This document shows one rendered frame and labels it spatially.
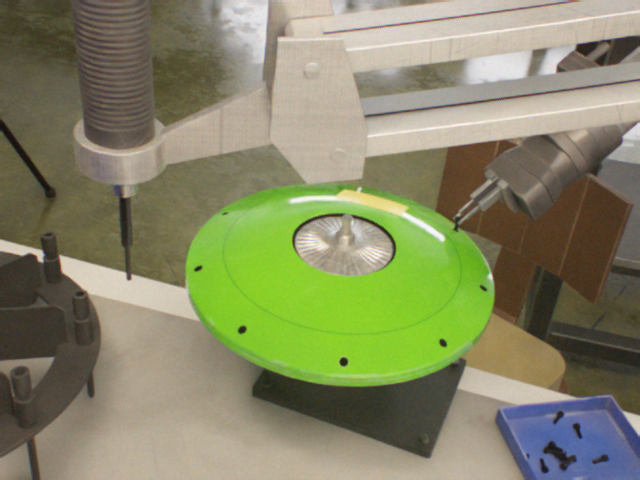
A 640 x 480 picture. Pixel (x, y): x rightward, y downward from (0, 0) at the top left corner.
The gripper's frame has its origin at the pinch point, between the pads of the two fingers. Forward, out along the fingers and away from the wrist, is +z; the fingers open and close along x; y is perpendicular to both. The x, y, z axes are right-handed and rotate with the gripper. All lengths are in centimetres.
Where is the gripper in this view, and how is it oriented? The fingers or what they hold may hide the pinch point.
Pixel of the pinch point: (456, 221)
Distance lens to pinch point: 100.3
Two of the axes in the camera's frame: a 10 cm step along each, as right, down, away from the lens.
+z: -7.6, 6.5, -0.3
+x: -5.0, -5.6, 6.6
